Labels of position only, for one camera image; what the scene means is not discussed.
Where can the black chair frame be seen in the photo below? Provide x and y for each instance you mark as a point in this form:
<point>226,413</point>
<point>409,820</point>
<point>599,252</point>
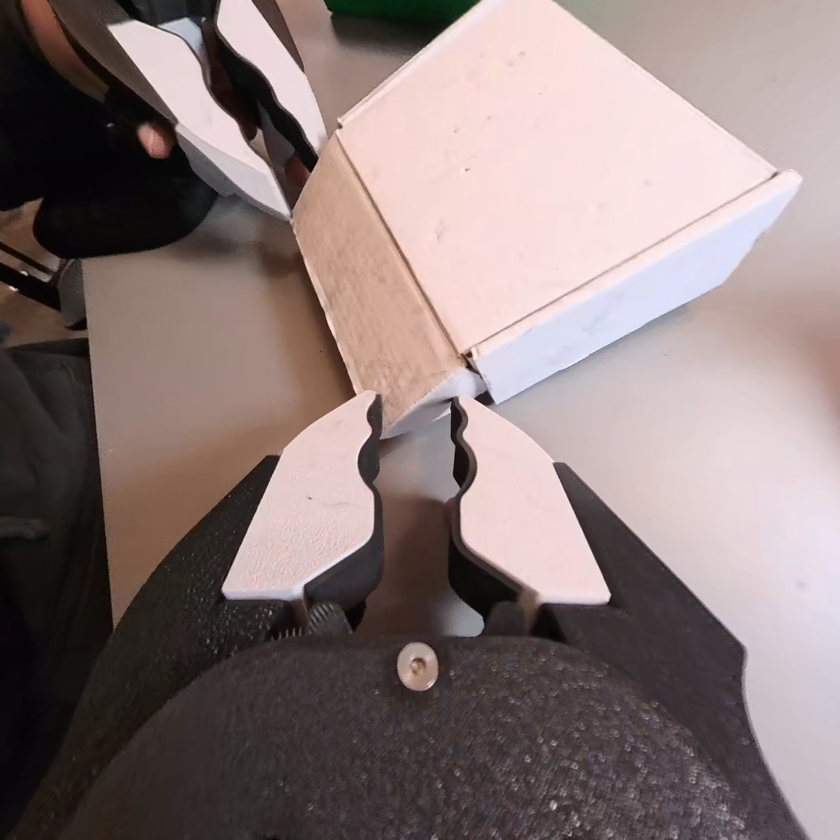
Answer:
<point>33,282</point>

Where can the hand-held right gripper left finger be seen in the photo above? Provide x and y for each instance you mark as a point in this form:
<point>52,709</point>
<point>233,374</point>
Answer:
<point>308,518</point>

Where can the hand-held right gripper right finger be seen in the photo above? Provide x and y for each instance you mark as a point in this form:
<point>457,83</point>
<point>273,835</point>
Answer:
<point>525,525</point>

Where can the white cardboard box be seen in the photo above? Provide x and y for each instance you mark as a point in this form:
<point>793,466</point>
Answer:
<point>525,164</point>

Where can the grey desk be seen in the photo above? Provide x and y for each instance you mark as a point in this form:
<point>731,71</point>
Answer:
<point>656,525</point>

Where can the person's left forearm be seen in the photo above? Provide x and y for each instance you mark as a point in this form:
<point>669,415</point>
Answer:
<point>98,216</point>

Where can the green plastic bin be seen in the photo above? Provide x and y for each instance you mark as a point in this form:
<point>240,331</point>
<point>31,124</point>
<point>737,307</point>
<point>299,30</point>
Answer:
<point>407,5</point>

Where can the person's left hand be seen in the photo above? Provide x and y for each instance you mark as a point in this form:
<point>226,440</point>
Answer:
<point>157,139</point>

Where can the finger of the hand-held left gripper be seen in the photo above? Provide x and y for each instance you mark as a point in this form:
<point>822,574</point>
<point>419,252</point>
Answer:
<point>190,111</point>
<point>269,52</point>

